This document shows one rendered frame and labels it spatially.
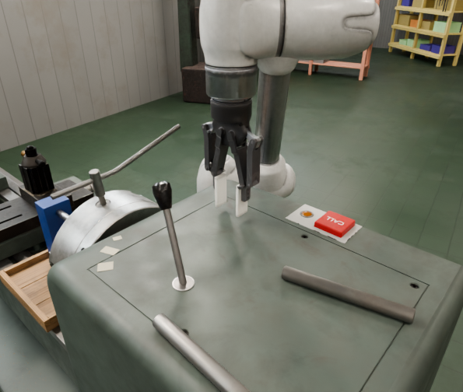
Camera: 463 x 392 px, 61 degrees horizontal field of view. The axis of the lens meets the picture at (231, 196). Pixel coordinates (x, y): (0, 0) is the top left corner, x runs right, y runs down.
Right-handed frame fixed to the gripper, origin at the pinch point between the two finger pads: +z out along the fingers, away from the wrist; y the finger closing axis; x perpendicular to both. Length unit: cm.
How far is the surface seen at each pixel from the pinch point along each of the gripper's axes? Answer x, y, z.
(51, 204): 13, 59, 19
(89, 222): 18.8, 24.6, 7.8
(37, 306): 28, 48, 42
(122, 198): 9.2, 25.9, 6.5
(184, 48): -365, 417, 53
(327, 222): -9.1, -17.3, 3.3
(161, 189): 18.6, -1.8, -9.6
